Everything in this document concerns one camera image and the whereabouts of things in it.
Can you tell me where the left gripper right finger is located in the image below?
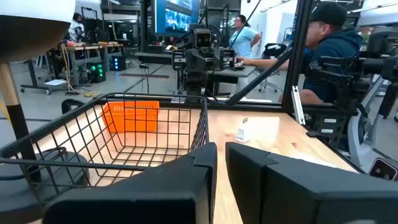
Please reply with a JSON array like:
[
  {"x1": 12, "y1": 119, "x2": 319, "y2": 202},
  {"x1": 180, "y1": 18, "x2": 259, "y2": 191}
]
[{"x1": 225, "y1": 142, "x2": 398, "y2": 224}]

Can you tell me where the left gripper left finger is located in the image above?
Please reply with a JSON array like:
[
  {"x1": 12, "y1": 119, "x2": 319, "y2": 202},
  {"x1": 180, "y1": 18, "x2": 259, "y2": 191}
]
[{"x1": 42, "y1": 142, "x2": 218, "y2": 224}]

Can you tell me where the white box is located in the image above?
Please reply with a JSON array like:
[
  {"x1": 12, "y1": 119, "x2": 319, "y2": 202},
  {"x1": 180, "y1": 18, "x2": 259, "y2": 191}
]
[{"x1": 248, "y1": 116, "x2": 280, "y2": 142}]

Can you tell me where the grey desk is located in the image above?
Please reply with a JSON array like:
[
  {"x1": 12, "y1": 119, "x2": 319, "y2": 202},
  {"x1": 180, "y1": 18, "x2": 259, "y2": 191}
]
[{"x1": 206, "y1": 64, "x2": 257, "y2": 95}]

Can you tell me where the person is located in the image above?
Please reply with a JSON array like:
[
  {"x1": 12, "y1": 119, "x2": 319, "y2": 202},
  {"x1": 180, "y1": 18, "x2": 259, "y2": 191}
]
[
  {"x1": 235, "y1": 1, "x2": 364, "y2": 106},
  {"x1": 229, "y1": 14, "x2": 262, "y2": 60},
  {"x1": 67, "y1": 12, "x2": 86, "y2": 44}
]

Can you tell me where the large display screen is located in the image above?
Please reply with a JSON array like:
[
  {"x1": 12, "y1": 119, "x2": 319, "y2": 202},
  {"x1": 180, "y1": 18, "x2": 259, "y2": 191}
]
[{"x1": 152, "y1": 0, "x2": 200, "y2": 37}]

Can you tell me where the black office chair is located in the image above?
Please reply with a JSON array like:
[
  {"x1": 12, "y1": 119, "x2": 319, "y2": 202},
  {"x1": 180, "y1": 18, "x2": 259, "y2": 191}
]
[{"x1": 257, "y1": 42, "x2": 289, "y2": 93}]

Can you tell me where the black device with lenses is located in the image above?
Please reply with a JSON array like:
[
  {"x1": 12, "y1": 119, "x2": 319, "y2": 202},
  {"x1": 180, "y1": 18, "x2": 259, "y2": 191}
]
[{"x1": 368, "y1": 157, "x2": 398, "y2": 182}]

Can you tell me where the orange plastic basket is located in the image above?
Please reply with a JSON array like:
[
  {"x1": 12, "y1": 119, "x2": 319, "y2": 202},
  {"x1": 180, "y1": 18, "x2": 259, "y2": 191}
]
[{"x1": 101, "y1": 100, "x2": 160, "y2": 134}]

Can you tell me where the computer with blue lights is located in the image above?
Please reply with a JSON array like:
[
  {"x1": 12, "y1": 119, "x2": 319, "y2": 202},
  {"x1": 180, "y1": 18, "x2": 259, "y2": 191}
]
[{"x1": 109, "y1": 55, "x2": 127, "y2": 72}]

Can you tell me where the computer with green lights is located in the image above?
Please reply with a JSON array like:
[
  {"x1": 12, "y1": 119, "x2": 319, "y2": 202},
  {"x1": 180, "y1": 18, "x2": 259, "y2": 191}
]
[{"x1": 86, "y1": 61, "x2": 107, "y2": 83}]

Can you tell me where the wooden workbench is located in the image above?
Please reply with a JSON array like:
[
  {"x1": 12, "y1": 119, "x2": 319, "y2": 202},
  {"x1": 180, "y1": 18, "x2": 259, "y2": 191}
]
[{"x1": 51, "y1": 42, "x2": 124, "y2": 86}]

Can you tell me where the white board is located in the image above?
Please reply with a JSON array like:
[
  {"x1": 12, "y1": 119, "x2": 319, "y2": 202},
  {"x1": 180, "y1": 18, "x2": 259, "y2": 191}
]
[{"x1": 43, "y1": 78, "x2": 68, "y2": 86}]

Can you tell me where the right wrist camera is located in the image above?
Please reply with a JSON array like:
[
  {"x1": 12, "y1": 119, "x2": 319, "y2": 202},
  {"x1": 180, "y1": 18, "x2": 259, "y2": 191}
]
[{"x1": 193, "y1": 28, "x2": 213, "y2": 49}]

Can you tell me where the black wire basket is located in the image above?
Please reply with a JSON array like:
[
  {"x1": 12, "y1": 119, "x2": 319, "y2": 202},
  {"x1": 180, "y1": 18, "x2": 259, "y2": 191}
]
[{"x1": 0, "y1": 92, "x2": 210, "y2": 215}]

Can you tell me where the silver metal bracket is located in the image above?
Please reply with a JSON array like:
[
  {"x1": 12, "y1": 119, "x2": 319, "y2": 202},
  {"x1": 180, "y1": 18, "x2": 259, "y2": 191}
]
[{"x1": 290, "y1": 85, "x2": 307, "y2": 126}]

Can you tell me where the black aluminium table frame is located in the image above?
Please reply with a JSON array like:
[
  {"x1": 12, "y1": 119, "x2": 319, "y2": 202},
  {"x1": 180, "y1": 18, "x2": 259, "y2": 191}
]
[{"x1": 198, "y1": 0, "x2": 371, "y2": 175}]

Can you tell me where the black looped cable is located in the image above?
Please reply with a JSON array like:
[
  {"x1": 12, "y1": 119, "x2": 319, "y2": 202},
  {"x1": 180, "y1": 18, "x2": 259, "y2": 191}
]
[{"x1": 61, "y1": 98, "x2": 85, "y2": 114}]

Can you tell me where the yellow cable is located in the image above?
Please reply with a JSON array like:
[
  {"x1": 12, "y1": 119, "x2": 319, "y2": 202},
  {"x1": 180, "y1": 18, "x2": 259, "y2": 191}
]
[{"x1": 60, "y1": 43, "x2": 101, "y2": 98}]

